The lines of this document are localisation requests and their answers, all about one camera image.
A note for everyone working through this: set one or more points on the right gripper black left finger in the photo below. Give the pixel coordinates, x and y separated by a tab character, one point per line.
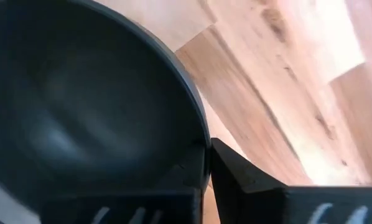
127	208

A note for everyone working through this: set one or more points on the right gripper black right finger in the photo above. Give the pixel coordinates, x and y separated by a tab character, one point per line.
251	202

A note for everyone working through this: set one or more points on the black bowl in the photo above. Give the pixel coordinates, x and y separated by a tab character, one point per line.
80	93

